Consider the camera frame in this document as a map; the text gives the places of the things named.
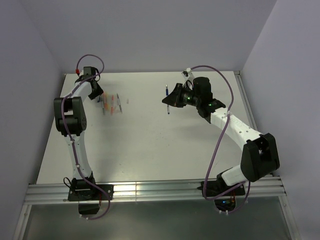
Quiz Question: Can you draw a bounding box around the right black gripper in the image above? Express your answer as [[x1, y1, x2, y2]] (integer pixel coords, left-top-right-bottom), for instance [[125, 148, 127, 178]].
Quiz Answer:
[[162, 83, 201, 108]]

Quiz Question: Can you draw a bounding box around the orange highlighter pen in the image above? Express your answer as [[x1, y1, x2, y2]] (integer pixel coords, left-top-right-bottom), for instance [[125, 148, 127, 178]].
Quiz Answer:
[[106, 93, 111, 111]]

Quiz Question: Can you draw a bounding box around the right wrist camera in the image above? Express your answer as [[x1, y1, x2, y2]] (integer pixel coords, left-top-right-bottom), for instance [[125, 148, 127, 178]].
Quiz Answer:
[[181, 68, 195, 89]]

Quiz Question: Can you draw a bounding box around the aluminium mounting rail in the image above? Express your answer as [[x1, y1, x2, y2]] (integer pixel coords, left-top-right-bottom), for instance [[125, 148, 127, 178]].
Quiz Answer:
[[23, 175, 287, 205]]

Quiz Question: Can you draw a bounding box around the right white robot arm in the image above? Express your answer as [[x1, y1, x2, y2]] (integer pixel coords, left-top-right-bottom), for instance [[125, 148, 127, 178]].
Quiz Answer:
[[162, 77, 280, 195]]

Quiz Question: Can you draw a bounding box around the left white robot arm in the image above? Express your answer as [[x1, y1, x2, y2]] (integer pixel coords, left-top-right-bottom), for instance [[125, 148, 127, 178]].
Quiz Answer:
[[53, 66, 104, 200]]

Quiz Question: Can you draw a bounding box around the blue pen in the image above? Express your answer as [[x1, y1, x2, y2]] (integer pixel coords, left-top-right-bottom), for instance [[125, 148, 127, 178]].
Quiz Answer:
[[165, 83, 171, 115]]

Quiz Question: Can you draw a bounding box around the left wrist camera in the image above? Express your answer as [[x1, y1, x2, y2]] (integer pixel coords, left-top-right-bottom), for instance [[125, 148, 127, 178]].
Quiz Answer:
[[75, 68, 84, 76]]

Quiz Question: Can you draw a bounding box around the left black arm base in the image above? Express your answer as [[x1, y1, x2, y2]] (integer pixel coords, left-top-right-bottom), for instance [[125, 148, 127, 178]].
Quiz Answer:
[[63, 177, 114, 217]]

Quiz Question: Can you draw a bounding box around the red highlighter pen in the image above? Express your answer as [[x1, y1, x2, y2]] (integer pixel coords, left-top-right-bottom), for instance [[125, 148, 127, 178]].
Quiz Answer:
[[110, 94, 117, 115]]

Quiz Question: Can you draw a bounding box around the yellow highlighter pen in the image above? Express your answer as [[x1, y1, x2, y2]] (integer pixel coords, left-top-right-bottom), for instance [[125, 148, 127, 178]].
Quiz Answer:
[[103, 92, 108, 111]]

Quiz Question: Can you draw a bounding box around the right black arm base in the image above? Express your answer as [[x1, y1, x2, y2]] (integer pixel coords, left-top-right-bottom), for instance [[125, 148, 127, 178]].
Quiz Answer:
[[205, 173, 251, 215]]

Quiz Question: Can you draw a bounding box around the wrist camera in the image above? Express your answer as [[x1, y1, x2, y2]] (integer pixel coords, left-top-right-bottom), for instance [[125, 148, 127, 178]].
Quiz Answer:
[[75, 68, 84, 76], [181, 68, 195, 89]]

